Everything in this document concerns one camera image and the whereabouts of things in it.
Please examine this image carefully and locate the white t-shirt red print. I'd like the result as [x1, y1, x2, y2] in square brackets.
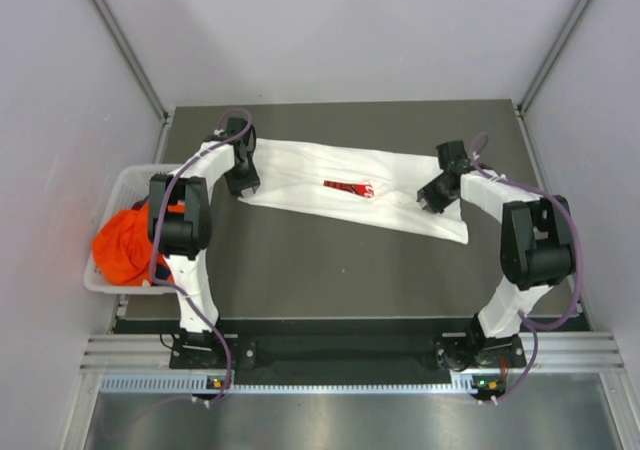
[239, 138, 469, 245]

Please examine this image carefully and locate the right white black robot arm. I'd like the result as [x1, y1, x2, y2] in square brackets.
[417, 140, 576, 372]

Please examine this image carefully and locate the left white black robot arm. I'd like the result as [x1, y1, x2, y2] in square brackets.
[147, 108, 261, 367]

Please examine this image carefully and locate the white plastic laundry basket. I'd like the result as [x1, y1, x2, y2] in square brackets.
[82, 163, 217, 296]

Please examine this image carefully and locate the orange t-shirt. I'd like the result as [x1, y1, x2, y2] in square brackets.
[91, 202, 179, 287]

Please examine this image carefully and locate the left aluminium corner post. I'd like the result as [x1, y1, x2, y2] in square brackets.
[74, 0, 174, 126]

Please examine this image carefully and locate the aluminium corner post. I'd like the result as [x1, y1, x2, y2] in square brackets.
[74, 0, 174, 126]
[517, 0, 614, 116]

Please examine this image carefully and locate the aluminium frame rail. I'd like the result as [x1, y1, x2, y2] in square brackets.
[81, 332, 625, 373]

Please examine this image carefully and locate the grey slotted cable duct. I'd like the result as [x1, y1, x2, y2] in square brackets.
[99, 372, 506, 396]

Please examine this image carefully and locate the right aluminium corner post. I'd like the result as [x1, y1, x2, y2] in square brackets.
[517, 0, 614, 116]

